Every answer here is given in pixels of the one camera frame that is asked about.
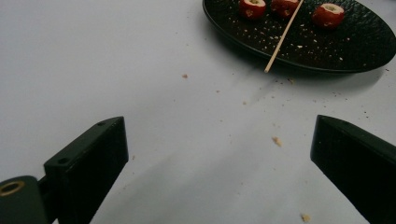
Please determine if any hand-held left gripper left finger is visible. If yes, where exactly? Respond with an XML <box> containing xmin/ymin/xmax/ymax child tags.
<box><xmin>43</xmin><ymin>116</ymin><xmax>130</xmax><ymax>224</ymax></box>

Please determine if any black textured plate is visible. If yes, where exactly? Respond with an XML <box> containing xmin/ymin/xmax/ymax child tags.
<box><xmin>202</xmin><ymin>0</ymin><xmax>396</xmax><ymax>75</ymax></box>

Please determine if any thin wooden skewer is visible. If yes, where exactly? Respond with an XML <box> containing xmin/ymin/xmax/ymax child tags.
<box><xmin>263</xmin><ymin>0</ymin><xmax>305</xmax><ymax>74</ymax></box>

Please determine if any small orange ring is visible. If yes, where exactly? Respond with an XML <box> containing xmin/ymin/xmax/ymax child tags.
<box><xmin>311</xmin><ymin>3</ymin><xmax>346</xmax><ymax>30</ymax></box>

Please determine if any red cored hawthorn fruit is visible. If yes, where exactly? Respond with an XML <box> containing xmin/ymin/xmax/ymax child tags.
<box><xmin>270</xmin><ymin>0</ymin><xmax>302</xmax><ymax>19</ymax></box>
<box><xmin>238</xmin><ymin>0</ymin><xmax>267</xmax><ymax>21</ymax></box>

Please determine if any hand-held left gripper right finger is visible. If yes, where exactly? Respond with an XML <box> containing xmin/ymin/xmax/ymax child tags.
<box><xmin>310</xmin><ymin>114</ymin><xmax>396</xmax><ymax>224</ymax></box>

